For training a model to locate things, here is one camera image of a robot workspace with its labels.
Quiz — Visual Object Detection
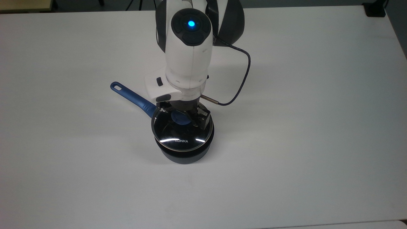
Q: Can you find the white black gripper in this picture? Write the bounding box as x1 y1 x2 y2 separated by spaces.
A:
144 68 212 129

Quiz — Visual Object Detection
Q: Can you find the glass lid blue knob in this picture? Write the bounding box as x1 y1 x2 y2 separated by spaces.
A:
151 103 214 152

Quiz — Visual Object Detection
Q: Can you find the dark blue saucepan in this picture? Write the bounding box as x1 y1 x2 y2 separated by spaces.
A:
110 82 215 165

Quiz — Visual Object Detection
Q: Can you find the wooden desk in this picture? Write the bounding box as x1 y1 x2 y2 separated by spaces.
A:
0 0 53 13

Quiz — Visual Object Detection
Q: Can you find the black table clamp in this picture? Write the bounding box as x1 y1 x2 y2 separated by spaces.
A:
362 1 387 18

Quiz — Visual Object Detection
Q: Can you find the dark blue robot cable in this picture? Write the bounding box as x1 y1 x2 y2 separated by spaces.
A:
202 34 251 107

